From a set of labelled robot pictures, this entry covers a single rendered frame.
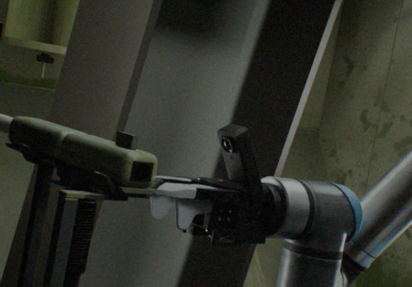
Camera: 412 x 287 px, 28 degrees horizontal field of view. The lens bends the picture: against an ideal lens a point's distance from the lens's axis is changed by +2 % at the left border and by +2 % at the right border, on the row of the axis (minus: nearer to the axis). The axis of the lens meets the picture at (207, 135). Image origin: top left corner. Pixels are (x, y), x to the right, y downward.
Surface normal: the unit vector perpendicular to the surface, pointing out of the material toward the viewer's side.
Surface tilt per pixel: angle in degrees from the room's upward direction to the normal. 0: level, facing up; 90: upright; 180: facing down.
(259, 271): 57
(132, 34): 90
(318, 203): 65
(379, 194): 73
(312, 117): 90
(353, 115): 90
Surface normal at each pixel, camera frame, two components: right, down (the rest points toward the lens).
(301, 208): 0.62, -0.12
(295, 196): 0.60, -0.40
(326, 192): 0.53, -0.63
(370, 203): -0.63, -0.37
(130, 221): 0.55, 0.35
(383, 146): -0.79, -0.11
